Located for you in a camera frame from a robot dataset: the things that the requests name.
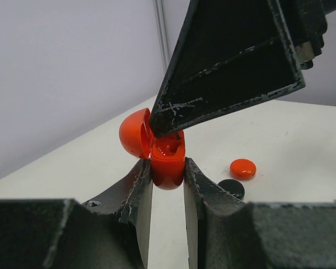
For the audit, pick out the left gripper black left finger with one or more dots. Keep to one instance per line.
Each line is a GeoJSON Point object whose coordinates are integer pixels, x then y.
{"type": "Point", "coordinates": [111, 230]}

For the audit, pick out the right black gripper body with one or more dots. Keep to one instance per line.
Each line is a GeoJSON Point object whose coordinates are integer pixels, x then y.
{"type": "Point", "coordinates": [306, 22]}

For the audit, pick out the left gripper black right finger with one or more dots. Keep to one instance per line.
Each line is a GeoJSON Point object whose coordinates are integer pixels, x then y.
{"type": "Point", "coordinates": [224, 232]}

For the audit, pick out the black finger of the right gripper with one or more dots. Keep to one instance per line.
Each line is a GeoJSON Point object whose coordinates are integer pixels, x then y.
{"type": "Point", "coordinates": [230, 55]}

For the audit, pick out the black earbud charging case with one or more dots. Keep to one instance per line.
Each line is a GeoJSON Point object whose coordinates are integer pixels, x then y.
{"type": "Point", "coordinates": [233, 187]}

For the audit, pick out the orange charging case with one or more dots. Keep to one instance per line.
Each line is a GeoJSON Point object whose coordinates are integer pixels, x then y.
{"type": "Point", "coordinates": [167, 155]}
{"type": "Point", "coordinates": [243, 169]}

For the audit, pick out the right aluminium frame post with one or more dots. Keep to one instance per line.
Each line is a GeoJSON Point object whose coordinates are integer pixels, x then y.
{"type": "Point", "coordinates": [162, 32]}

